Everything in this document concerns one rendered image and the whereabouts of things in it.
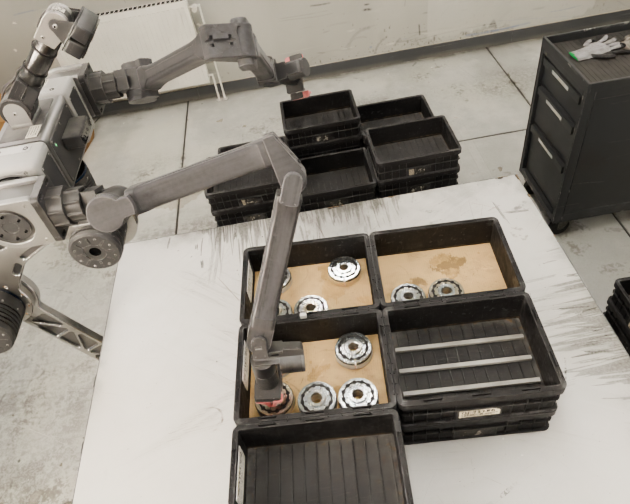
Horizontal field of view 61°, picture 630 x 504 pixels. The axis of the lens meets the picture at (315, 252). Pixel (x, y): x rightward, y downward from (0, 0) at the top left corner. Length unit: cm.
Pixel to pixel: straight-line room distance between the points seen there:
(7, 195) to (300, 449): 88
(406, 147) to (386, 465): 177
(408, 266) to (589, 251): 148
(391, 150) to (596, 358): 147
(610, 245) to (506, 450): 174
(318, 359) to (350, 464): 31
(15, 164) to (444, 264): 120
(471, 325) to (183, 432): 88
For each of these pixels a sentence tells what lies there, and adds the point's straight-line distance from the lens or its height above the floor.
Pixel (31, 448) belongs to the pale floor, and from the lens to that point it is 281.
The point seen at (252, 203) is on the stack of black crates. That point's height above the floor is 49.
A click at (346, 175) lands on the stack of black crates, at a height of 38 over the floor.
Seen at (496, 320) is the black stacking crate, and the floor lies 83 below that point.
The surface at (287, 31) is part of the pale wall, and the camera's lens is 432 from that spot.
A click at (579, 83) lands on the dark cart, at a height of 87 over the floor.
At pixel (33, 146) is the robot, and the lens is 133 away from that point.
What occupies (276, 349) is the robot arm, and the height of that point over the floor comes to 109.
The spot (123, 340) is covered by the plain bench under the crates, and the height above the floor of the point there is 70.
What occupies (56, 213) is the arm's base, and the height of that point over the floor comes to 147.
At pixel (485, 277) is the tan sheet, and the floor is 83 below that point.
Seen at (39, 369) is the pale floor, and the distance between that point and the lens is 304.
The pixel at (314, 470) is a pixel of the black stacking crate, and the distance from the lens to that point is 141.
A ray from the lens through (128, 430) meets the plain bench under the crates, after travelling 176.
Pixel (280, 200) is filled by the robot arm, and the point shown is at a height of 142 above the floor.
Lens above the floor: 213
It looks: 46 degrees down
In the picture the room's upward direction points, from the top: 11 degrees counter-clockwise
